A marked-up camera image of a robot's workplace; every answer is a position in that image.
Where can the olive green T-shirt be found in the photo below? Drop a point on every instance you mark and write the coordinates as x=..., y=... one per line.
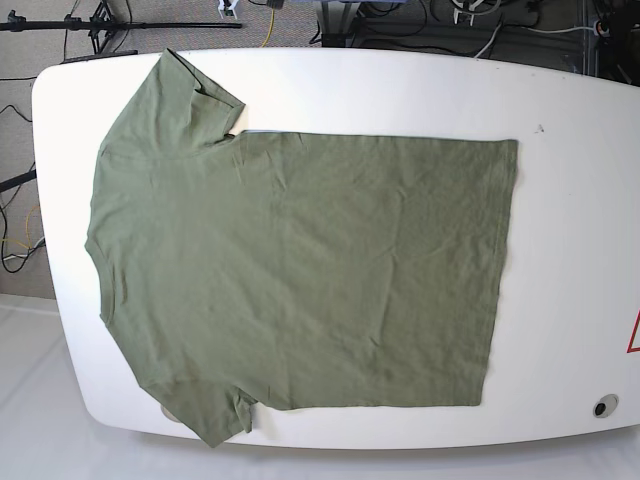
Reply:
x=293, y=270

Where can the red triangle sticker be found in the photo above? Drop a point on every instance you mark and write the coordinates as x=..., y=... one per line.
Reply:
x=633, y=344

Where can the left table cable grommet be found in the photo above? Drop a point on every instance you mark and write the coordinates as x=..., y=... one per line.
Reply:
x=169, y=415

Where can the table cable grommet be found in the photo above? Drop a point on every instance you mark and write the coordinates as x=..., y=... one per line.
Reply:
x=605, y=406
x=169, y=415

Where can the right table cable grommet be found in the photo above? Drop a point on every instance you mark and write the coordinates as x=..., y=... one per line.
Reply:
x=605, y=406

